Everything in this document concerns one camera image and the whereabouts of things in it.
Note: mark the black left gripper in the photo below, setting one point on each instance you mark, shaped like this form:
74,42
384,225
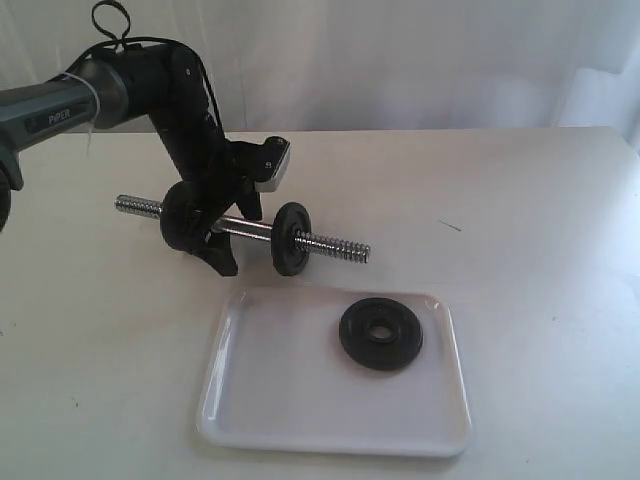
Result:
222,171

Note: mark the chrome threaded dumbbell bar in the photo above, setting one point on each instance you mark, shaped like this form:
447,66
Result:
310,242

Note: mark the black weight plate end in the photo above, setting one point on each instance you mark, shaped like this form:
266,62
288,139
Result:
179,216

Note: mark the black weight plate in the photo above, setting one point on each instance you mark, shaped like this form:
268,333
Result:
287,259
381,334

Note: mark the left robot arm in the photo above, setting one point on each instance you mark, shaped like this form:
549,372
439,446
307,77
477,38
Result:
165,81

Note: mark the white plastic tray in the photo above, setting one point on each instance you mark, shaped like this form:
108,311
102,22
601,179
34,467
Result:
279,379

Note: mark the white curtain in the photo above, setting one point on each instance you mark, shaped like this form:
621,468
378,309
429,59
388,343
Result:
347,65

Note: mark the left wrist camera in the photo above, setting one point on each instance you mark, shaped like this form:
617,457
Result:
272,161

